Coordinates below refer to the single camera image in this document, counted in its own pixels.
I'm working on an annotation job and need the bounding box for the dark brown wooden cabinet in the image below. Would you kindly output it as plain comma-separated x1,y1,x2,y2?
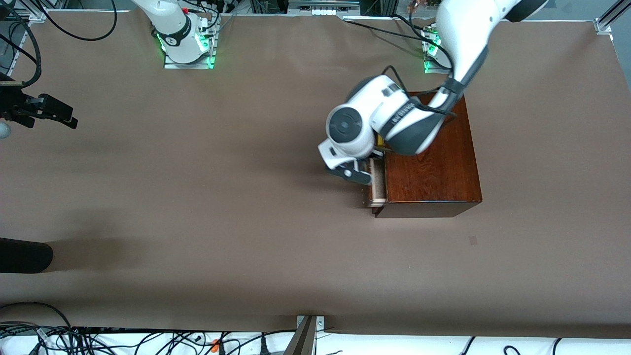
373,91,483,218

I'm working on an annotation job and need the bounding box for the brown paper table cover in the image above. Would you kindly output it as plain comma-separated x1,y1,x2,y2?
0,10,631,341

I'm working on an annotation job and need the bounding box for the black ribbed cylinder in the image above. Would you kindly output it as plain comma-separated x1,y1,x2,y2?
0,238,54,274

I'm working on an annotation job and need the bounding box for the dark aluminium profile bar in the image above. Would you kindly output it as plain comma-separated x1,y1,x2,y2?
283,317,316,355

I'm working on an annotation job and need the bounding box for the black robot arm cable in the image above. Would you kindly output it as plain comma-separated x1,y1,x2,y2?
0,0,119,89
384,15,456,117

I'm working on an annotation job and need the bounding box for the aluminium frame rail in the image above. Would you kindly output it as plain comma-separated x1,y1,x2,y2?
0,9,47,23

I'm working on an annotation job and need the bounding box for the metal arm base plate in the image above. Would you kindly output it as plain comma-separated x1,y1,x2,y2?
424,30,452,74
164,30,216,70

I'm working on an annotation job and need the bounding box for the long black base cable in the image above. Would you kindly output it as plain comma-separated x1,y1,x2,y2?
343,19,435,44

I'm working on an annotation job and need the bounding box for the short black base cable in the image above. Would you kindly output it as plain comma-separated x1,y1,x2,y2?
392,14,429,31

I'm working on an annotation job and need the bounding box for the aluminium frame beam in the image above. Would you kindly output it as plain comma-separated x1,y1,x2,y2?
287,0,361,11

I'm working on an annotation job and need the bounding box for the metal corner bracket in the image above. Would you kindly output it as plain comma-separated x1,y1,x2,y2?
296,316,326,333

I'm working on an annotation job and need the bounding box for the grey cable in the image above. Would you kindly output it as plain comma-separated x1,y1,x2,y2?
214,14,238,40

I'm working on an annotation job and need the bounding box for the black looped cable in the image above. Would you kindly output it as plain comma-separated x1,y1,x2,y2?
0,302,74,341

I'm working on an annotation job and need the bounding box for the aluminium frame post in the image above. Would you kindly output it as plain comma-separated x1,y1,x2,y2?
594,0,631,34

